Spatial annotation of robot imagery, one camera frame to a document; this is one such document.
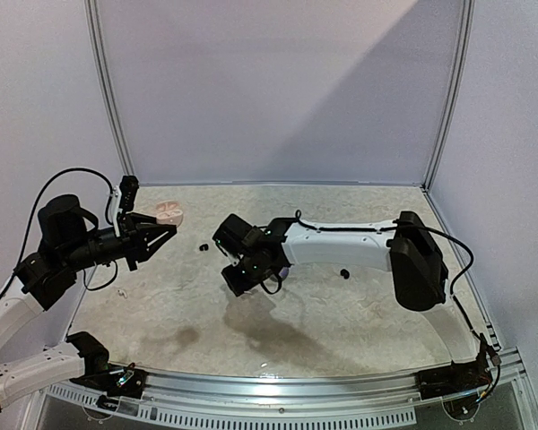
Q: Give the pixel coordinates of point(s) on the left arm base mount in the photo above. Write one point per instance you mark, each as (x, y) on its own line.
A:
(117, 381)

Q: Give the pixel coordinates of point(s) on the aluminium front rail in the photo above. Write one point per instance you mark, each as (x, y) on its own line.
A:
(193, 401)

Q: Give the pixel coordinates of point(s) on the right aluminium frame post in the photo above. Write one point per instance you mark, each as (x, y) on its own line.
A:
(453, 88)

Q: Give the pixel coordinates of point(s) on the left aluminium frame post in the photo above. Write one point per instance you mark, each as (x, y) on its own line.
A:
(108, 93)

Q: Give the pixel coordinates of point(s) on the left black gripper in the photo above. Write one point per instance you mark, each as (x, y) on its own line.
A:
(134, 241)

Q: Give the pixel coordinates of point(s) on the purple earbud charging case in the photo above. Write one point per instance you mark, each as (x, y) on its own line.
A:
(284, 273)

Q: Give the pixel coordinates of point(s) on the white round charging case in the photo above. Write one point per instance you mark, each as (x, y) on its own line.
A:
(169, 213)

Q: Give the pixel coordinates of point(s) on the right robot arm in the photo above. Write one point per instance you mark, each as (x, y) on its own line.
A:
(404, 247)

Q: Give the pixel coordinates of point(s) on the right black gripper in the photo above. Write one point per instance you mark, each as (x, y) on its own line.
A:
(235, 278)

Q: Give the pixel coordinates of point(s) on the aluminium frame post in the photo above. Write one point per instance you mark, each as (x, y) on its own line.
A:
(453, 88)
(108, 93)

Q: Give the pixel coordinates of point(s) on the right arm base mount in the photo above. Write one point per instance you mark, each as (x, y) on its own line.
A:
(454, 378)

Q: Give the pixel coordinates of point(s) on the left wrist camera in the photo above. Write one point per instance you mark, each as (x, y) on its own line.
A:
(121, 199)

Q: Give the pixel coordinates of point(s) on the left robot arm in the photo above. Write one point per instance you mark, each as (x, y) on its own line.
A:
(71, 242)

